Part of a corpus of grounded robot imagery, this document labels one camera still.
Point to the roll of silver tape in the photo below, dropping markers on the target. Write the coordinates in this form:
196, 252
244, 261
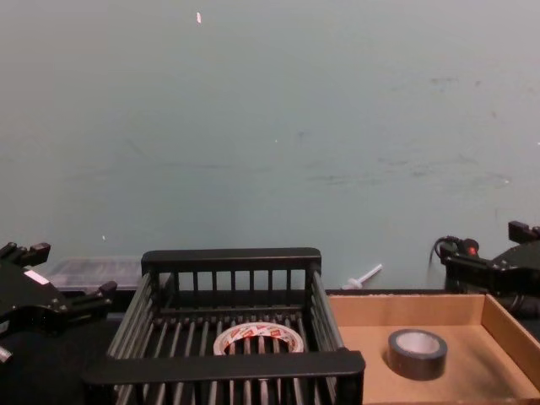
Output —
415, 367

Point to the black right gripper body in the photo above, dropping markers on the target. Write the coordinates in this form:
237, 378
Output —
521, 270

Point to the shallow brown cardboard tray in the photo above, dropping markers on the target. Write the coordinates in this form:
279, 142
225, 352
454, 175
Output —
472, 350

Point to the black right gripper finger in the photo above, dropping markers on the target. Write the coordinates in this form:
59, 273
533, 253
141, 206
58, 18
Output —
470, 270
525, 233

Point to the clear plastic case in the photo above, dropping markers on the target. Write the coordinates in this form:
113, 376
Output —
95, 272

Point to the roll of white tape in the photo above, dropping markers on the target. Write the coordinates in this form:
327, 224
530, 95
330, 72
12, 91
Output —
291, 337

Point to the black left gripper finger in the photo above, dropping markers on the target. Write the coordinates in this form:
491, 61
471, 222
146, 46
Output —
90, 300
31, 253

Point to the black rack with steel bars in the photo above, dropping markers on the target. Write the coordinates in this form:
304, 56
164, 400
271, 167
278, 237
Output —
219, 371

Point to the small white plastic piece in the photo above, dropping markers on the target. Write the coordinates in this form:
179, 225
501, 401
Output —
363, 276

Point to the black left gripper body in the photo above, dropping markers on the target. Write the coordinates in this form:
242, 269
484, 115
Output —
29, 301

